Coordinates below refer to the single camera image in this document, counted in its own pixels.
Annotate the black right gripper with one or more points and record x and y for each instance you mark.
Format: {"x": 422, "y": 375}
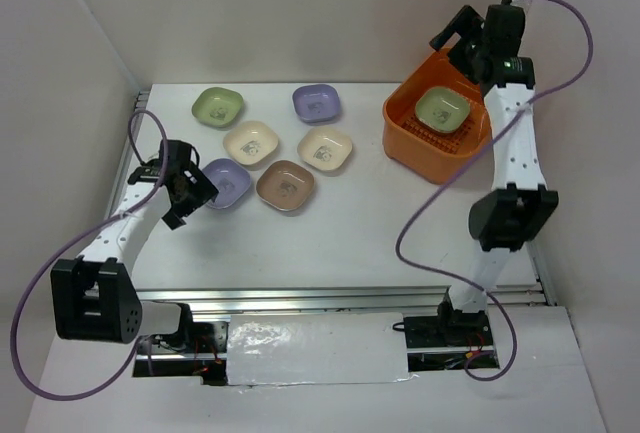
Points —
{"x": 466, "y": 22}

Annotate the aluminium rail frame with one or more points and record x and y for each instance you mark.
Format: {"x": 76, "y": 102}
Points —
{"x": 373, "y": 234}

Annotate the green plate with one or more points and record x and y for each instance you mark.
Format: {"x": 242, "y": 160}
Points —
{"x": 442, "y": 110}
{"x": 217, "y": 107}

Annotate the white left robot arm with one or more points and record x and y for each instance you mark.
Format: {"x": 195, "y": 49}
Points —
{"x": 93, "y": 295}

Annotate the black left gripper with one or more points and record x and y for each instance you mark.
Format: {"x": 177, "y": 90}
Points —
{"x": 203, "y": 191}

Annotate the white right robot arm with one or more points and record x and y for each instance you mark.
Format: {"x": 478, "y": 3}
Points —
{"x": 519, "y": 202}

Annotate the orange plastic bin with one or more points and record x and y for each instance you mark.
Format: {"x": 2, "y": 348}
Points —
{"x": 434, "y": 155}

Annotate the cream plate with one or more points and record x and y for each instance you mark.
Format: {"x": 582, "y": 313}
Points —
{"x": 325, "y": 148}
{"x": 251, "y": 144}

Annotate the purple plate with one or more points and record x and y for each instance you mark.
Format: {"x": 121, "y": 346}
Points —
{"x": 316, "y": 103}
{"x": 231, "y": 180}

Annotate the brown plate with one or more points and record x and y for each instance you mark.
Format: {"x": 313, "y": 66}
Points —
{"x": 285, "y": 185}

